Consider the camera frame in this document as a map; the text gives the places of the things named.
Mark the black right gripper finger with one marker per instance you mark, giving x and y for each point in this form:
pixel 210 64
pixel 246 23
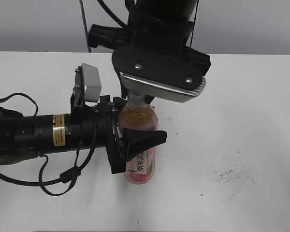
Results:
pixel 148 99
pixel 124 92

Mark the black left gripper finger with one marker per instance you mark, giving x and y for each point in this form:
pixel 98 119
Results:
pixel 118 104
pixel 137 141

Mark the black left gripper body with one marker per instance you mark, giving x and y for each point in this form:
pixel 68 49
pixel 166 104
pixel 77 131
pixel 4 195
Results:
pixel 94 127

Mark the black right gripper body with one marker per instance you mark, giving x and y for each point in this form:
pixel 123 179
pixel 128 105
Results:
pixel 160 56

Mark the peach oolong tea bottle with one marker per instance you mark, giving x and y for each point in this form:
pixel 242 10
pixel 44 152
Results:
pixel 142 167

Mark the white bottle cap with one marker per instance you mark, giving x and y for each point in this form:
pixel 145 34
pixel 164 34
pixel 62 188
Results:
pixel 136 99

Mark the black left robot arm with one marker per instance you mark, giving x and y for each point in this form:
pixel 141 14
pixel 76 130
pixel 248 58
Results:
pixel 26 137

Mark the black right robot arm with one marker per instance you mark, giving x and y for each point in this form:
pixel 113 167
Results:
pixel 151 15

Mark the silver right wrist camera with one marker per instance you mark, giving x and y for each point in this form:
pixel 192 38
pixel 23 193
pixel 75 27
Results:
pixel 159 90

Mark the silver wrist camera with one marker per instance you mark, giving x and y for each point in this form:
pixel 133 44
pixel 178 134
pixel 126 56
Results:
pixel 87 86
pixel 159 90

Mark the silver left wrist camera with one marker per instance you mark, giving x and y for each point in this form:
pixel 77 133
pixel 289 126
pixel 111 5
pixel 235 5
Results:
pixel 87 86

